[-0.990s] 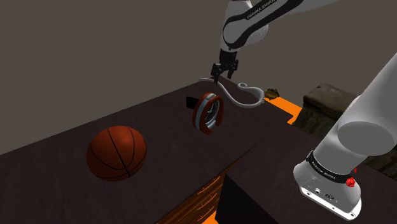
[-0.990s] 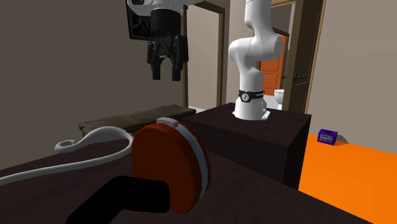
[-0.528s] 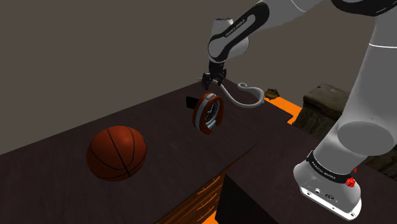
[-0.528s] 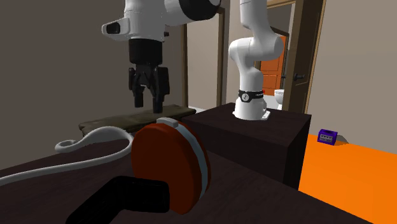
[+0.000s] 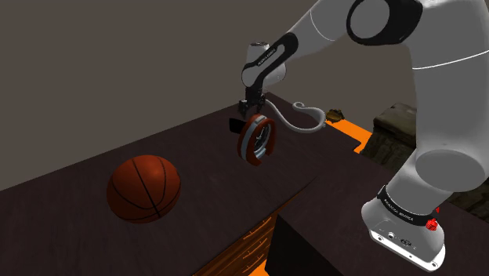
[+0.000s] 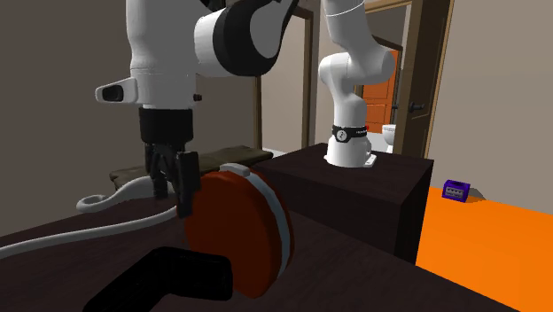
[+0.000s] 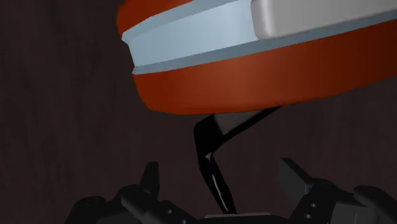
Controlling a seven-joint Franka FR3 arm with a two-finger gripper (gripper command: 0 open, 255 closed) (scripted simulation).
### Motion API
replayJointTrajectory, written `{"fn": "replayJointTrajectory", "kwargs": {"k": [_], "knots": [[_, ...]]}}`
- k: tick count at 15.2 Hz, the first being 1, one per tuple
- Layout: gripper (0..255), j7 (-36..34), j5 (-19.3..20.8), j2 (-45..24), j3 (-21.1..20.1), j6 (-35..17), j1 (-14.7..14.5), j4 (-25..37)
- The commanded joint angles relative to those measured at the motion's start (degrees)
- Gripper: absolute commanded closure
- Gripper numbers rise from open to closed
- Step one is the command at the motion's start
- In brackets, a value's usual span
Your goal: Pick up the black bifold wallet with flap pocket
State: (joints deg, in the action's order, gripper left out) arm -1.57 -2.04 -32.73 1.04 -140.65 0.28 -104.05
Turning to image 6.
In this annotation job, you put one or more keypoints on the orange door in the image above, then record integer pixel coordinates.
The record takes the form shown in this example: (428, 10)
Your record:
(380, 103)

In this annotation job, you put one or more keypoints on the white toilet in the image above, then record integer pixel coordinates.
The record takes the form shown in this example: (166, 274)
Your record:
(389, 134)

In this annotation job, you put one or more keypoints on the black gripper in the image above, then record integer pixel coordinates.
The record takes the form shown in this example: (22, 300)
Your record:
(166, 125)

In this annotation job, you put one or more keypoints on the white curved hook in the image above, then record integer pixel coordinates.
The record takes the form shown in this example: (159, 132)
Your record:
(129, 190)

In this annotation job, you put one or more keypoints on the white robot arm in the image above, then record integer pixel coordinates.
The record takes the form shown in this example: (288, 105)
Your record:
(166, 47)

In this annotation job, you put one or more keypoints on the dark robot stand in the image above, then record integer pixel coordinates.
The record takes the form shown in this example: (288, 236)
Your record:
(345, 194)

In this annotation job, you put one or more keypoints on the brown open door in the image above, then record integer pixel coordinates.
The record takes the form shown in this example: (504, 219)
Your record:
(421, 78)

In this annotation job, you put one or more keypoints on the orange rug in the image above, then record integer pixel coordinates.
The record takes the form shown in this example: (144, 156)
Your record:
(484, 250)

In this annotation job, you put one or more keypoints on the purple box console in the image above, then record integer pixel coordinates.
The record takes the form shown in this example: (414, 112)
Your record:
(456, 191)

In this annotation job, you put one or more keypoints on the red round white-banded appliance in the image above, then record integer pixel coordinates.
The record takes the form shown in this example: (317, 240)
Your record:
(229, 233)

